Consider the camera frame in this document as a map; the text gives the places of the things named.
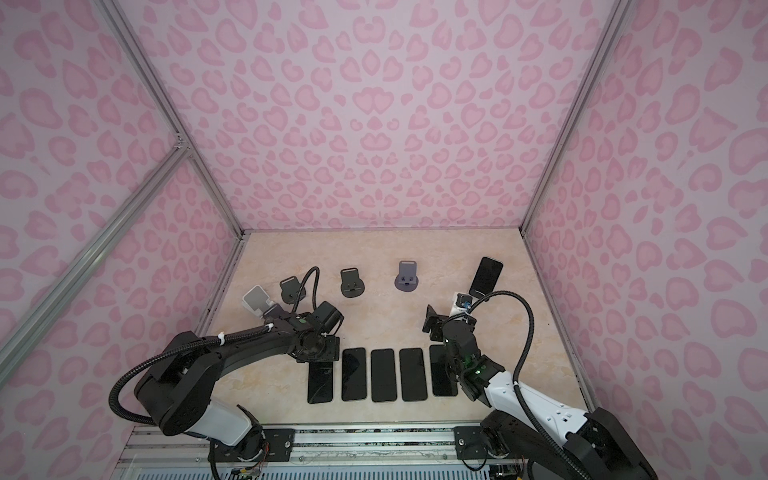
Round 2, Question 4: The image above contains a dark stand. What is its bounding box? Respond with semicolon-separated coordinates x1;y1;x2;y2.
340;267;365;298
279;276;306;305
394;260;419;293

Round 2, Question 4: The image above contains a left corner aluminium post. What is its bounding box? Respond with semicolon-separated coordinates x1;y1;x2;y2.
93;0;246;239

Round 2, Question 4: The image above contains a left diagonal aluminium bar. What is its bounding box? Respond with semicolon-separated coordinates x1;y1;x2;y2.
1;141;189;385

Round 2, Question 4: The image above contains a pink-edged phone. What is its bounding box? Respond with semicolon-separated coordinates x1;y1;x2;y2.
370;348;397;403

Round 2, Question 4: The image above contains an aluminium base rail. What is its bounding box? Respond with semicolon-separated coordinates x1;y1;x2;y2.
110;419;637;480

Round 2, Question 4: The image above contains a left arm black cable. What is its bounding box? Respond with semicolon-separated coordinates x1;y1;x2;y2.
107;265;322;427

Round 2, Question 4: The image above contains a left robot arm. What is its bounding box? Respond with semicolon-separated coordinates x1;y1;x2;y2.
133;301;344;461

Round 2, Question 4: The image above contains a right corner aluminium post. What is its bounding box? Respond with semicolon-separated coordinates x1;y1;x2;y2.
519;0;635;238

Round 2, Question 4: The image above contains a white phone stand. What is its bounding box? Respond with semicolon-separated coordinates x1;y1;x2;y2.
241;285;275;318

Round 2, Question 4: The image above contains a corner aluminium post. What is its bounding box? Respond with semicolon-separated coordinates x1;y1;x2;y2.
93;0;246;239
519;0;635;238

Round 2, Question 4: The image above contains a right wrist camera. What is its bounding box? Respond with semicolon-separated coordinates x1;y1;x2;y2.
450;293;474;316

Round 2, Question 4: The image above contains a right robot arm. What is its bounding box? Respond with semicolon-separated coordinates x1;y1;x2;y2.
422;306;658;479

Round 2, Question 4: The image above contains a black phone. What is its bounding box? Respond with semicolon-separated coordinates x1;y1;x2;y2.
399;348;428;402
469;257;503;299
341;347;367;401
307;362;334;404
429;344;458;397

